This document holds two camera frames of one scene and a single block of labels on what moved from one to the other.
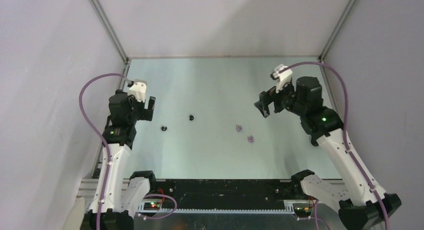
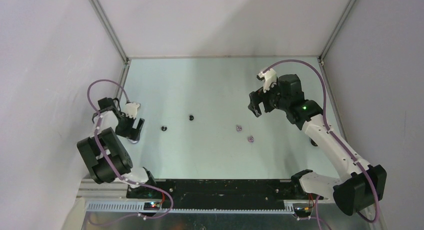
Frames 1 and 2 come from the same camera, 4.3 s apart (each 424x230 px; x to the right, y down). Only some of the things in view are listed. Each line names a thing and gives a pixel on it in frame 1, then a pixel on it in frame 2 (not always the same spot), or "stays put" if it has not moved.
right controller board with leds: [302, 211] stays put
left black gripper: [145, 113] → [131, 133]
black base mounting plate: [225, 194] stays put
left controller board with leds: [151, 206] stays put
